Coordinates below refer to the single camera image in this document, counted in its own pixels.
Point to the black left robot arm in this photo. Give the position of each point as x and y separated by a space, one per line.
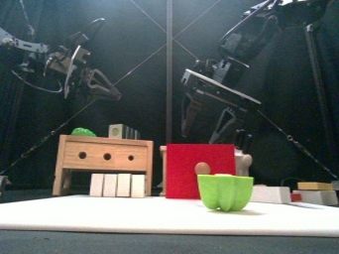
20 44

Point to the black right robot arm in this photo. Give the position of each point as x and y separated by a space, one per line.
274 29

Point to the green toy starfruit bottom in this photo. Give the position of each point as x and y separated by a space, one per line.
224 193

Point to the white sliced toy block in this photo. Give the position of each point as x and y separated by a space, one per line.
122 131

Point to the green toy leafy vegetable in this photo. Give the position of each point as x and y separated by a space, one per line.
83 132

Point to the brown wooden egg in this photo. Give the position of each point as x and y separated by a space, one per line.
203 168

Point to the red square block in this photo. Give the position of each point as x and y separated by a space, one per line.
186 165

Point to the wooden toy stove with holes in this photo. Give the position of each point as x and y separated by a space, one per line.
103 155

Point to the white wedge block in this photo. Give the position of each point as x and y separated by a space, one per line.
270 194

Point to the white wooden block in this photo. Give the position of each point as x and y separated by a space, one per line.
96 185
110 185
138 186
123 185

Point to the small red block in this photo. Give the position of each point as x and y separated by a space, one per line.
295 197

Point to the yellow flat block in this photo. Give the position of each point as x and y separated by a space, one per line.
314 186

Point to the white rectangular block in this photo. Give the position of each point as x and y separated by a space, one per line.
318 197

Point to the grey small block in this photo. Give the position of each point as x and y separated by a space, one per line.
335 185

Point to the white foam mat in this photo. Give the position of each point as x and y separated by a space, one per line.
132 215

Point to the grey vertical frame pole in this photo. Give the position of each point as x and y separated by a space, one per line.
168 66

